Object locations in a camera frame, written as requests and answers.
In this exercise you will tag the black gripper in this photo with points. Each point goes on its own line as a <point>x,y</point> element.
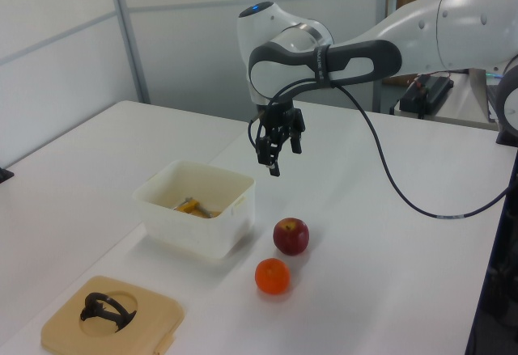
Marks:
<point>279,117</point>

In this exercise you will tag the red apple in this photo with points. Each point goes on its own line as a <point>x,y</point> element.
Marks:
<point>290,237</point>

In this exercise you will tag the orange fruit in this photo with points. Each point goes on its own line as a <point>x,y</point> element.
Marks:
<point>272,276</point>

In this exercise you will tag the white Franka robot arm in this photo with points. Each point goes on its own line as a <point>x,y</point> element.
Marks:
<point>465,27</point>

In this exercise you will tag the white plastic container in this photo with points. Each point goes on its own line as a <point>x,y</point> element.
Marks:
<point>202,233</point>

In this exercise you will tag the tan container lid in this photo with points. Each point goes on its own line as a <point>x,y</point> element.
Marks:
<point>64,330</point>

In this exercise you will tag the yellow toy with screw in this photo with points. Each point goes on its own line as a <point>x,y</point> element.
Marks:
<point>188,207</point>

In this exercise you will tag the black electronic device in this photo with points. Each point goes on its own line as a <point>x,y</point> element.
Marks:
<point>429,92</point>

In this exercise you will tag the black robot stand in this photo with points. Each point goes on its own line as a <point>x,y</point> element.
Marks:
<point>495,290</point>

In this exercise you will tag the black table clamp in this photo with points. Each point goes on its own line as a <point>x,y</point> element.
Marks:
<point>5,174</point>

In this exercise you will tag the grey partition post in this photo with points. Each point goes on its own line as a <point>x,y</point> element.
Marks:
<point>129,35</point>

